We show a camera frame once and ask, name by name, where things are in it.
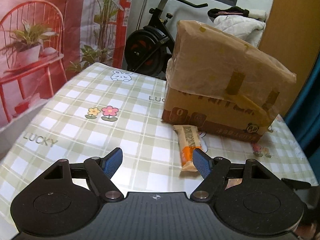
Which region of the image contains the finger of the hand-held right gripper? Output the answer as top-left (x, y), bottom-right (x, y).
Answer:
top-left (281, 177), bottom-right (312, 190)

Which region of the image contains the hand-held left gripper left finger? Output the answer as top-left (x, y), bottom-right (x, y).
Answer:
top-left (43, 147), bottom-right (125, 203)

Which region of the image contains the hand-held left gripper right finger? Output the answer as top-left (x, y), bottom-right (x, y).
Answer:
top-left (189, 148), bottom-right (271, 203)

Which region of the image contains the beige orange snack bar packet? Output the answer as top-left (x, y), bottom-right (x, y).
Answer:
top-left (173, 124), bottom-right (208, 173)

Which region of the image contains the brown cardboard box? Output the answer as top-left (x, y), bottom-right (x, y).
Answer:
top-left (161, 20), bottom-right (297, 143)

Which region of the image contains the clear plastic bag liner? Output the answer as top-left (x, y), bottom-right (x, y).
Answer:
top-left (165, 20), bottom-right (297, 110)

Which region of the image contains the teal curtain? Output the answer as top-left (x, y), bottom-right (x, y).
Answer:
top-left (285, 67), bottom-right (320, 160)

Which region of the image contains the black exercise bike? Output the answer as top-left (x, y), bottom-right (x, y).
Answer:
top-left (124, 0), bottom-right (208, 79)

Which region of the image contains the white quilted blanket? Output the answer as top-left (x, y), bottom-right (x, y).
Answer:
top-left (214, 12), bottom-right (267, 49)

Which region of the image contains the printed red backdrop cloth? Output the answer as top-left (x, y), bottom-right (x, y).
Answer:
top-left (0, 0), bottom-right (137, 130)

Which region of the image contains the black fuzzy garment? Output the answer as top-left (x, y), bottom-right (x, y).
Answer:
top-left (208, 6), bottom-right (250, 18)

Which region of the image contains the wooden board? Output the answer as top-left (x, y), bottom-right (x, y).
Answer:
top-left (257, 0), bottom-right (320, 70)

